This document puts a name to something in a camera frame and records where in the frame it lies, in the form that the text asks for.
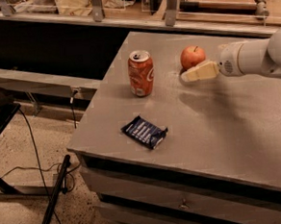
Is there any grey drawer cabinet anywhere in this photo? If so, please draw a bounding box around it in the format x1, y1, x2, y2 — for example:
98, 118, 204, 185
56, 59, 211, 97
68, 33, 281, 224

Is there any grey pipe fitting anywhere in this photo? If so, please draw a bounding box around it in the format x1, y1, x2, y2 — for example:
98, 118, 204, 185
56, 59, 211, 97
254, 0, 269, 18

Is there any orange soda can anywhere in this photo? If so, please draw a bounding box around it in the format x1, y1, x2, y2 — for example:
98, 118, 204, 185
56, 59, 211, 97
127, 49, 154, 97

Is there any metal bracket post centre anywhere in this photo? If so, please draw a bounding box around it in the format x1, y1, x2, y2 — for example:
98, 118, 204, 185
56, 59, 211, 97
91, 0, 104, 22

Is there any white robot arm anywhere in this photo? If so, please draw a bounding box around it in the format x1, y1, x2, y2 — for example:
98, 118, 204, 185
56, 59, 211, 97
180, 28, 281, 83

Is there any black floor cable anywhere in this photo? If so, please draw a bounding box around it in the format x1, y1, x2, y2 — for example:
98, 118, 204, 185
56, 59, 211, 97
0, 103, 87, 224

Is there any red apple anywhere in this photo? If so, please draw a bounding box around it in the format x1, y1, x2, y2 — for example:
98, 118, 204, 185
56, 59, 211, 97
180, 45, 206, 70

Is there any blue snack wrapper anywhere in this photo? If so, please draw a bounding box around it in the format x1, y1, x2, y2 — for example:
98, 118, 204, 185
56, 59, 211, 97
120, 116, 167, 150

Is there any grey metal rail shelf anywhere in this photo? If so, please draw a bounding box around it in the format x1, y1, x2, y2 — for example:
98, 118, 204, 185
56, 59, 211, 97
0, 68, 101, 100

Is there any metal bracket post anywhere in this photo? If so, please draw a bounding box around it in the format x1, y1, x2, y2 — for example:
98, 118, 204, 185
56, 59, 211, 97
165, 0, 178, 27
91, 0, 104, 22

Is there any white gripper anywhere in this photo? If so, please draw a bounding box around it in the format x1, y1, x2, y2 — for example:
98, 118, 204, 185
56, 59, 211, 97
181, 41, 244, 83

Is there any black bar on floor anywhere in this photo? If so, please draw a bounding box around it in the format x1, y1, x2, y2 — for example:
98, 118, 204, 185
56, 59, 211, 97
41, 155, 71, 224

